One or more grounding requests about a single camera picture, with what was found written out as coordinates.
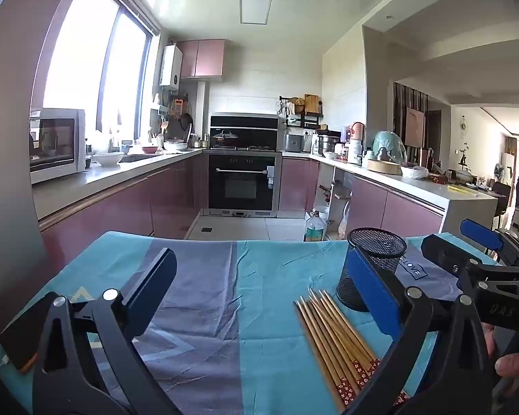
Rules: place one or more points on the ceiling light panel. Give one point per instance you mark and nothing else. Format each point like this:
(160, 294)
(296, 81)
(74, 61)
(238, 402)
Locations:
(255, 8)

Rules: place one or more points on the black range hood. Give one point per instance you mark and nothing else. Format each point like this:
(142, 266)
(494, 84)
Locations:
(244, 125)

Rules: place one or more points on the black mesh utensil holder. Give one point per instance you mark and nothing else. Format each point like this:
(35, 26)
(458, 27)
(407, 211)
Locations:
(378, 246)

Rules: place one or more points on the black hanging pan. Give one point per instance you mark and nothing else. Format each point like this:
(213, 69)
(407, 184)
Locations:
(187, 122)

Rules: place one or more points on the pink wall cabinet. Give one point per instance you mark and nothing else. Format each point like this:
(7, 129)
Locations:
(201, 58)

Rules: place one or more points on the bundle of wooden chopsticks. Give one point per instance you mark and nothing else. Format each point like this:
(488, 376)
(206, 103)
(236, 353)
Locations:
(328, 337)

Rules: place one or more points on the white water heater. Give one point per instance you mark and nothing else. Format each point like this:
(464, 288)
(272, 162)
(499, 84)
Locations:
(171, 67)

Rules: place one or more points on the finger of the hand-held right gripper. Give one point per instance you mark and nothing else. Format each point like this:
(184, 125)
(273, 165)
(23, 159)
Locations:
(441, 250)
(480, 231)

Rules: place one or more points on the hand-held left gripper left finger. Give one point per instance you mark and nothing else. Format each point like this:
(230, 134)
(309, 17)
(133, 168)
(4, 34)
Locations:
(155, 281)

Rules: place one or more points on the pink base cabinets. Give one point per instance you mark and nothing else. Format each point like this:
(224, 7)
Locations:
(398, 212)
(125, 207)

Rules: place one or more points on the white plastic bag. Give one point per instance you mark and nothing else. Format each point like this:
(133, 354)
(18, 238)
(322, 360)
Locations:
(414, 173)

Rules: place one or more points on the black wall rack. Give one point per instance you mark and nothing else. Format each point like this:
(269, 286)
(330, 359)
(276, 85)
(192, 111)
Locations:
(305, 116)

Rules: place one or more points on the white toaster oven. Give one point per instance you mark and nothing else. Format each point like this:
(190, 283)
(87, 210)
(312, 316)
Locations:
(56, 145)

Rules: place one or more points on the steel pot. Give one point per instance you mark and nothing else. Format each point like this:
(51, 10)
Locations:
(328, 145)

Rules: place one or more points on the wooden cutting board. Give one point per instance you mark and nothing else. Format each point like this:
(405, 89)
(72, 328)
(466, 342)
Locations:
(312, 103)

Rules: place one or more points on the plastic oil bottle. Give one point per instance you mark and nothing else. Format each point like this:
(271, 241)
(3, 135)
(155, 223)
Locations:
(315, 229)

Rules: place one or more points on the black built-in oven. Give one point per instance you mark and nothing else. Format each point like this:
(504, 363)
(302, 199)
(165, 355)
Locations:
(242, 181)

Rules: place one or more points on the white bowl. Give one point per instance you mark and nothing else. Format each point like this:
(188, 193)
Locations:
(108, 159)

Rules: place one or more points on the wall picture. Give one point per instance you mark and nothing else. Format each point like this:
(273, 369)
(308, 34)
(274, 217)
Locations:
(414, 127)

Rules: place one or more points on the teal food cover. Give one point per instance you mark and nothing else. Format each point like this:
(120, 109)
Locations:
(389, 142)

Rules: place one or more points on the pink kettle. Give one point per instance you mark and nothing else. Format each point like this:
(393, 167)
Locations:
(357, 132)

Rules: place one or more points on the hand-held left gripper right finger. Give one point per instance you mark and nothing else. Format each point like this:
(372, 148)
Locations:
(372, 298)

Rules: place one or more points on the person's right hand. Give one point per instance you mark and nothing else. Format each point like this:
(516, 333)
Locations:
(517, 367)

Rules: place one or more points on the round bamboo steamer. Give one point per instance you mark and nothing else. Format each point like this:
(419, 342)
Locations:
(382, 167)

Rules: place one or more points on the dark dining table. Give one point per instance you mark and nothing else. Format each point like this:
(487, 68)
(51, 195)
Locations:
(499, 192)

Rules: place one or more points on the blue grey printed tablecloth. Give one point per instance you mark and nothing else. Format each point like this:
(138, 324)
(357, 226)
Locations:
(242, 311)

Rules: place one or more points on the kitchen window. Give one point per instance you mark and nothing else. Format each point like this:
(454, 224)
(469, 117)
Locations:
(86, 52)

